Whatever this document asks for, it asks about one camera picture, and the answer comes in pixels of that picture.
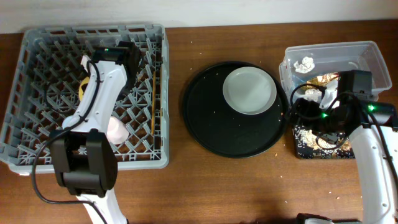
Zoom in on white tissue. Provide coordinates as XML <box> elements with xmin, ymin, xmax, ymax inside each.
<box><xmin>304</xmin><ymin>88</ymin><xmax>322</xmax><ymax>103</ymax></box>
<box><xmin>294</xmin><ymin>57</ymin><xmax>315</xmax><ymax>73</ymax></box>

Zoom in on food scraps with rice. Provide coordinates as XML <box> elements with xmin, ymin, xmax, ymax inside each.
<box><xmin>294</xmin><ymin>125</ymin><xmax>354</xmax><ymax>158</ymax></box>

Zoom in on gold foil wrapper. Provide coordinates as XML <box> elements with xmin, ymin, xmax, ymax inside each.
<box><xmin>306</xmin><ymin>72</ymin><xmax>339</xmax><ymax>86</ymax></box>

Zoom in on grey ceramic plate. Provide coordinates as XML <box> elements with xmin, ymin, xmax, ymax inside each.
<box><xmin>222</xmin><ymin>67</ymin><xmax>277</xmax><ymax>115</ymax></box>

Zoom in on pink plastic cup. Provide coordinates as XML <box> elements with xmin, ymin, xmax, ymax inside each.
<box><xmin>106</xmin><ymin>116</ymin><xmax>129</xmax><ymax>145</ymax></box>

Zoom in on yellow bowl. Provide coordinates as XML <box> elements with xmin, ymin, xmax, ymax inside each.
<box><xmin>78</xmin><ymin>77</ymin><xmax>90</xmax><ymax>101</ymax></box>

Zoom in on blue plastic cup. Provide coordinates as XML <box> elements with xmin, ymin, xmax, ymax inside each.
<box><xmin>62</xmin><ymin>115</ymin><xmax>79</xmax><ymax>129</ymax></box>

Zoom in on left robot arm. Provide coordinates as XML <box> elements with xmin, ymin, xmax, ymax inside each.
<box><xmin>43</xmin><ymin>41</ymin><xmax>143</xmax><ymax>223</ymax></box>

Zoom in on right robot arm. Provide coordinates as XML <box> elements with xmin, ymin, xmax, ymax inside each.
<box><xmin>287</xmin><ymin>70</ymin><xmax>397</xmax><ymax>223</ymax></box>

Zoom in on grey plastic dishwasher rack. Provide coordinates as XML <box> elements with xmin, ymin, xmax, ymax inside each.
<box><xmin>1</xmin><ymin>24</ymin><xmax>170</xmax><ymax>175</ymax></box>

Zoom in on black rectangular bin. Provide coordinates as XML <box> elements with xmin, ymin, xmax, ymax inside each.
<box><xmin>292</xmin><ymin>124</ymin><xmax>357</xmax><ymax>160</ymax></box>

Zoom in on clear plastic bin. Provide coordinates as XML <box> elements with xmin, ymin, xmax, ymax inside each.
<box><xmin>279</xmin><ymin>41</ymin><xmax>392</xmax><ymax>101</ymax></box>

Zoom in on round black tray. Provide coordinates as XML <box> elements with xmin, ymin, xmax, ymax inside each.
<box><xmin>182</xmin><ymin>61</ymin><xmax>289</xmax><ymax>158</ymax></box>

